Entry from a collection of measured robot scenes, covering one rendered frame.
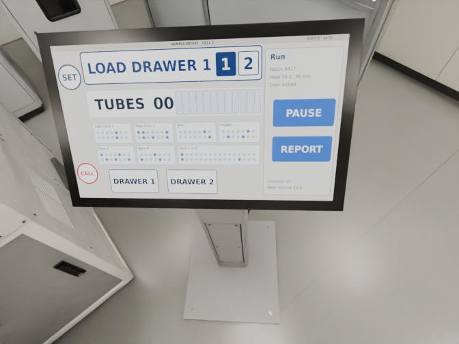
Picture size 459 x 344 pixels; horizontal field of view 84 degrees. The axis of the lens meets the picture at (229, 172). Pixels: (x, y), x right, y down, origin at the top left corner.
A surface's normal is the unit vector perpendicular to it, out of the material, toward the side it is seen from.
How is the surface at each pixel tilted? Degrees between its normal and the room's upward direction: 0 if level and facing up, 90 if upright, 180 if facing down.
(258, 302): 3
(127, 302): 0
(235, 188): 50
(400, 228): 0
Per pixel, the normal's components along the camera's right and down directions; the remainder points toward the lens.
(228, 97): -0.08, 0.29
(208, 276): -0.15, -0.55
